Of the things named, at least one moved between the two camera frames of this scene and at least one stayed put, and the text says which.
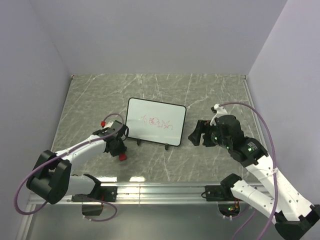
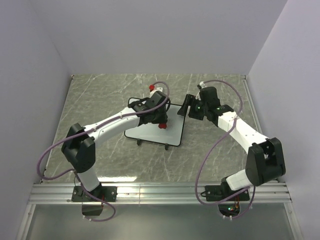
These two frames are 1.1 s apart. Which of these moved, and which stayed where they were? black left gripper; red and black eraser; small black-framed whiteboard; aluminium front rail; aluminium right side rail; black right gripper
Moved: red and black eraser; black left gripper; black right gripper
Stayed: aluminium right side rail; aluminium front rail; small black-framed whiteboard
